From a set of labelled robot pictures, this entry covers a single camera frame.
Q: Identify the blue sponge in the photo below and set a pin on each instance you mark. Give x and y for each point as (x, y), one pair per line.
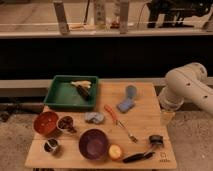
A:
(125, 105)

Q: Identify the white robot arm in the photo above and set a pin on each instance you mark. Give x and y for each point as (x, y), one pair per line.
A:
(186, 82)

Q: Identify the small bowl with brown contents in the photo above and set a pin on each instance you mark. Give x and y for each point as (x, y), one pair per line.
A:
(65, 124)

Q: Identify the purple bowl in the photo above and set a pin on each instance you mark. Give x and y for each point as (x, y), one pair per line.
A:
(93, 144)

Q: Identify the red bowl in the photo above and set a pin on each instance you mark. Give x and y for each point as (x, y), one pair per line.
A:
(46, 123)

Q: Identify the dark eggplant in tray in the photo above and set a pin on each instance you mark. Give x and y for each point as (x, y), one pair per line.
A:
(83, 92)

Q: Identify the blue cup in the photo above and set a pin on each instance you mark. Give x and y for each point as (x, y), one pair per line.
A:
(131, 92)

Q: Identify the yellow banana in tray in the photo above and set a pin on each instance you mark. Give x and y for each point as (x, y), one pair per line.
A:
(84, 83)

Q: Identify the crumpled blue-grey cloth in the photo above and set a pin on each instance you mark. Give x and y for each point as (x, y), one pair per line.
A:
(94, 117)

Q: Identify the green plastic tray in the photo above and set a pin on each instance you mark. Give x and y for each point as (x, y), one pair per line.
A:
(63, 95)

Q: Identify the yellow red apple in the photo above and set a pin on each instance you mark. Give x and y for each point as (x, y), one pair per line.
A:
(115, 152)

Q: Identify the small dark round container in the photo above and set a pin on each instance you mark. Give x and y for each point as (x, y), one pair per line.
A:
(156, 140)

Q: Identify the small metal cup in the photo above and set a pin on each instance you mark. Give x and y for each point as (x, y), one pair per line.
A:
(51, 146)

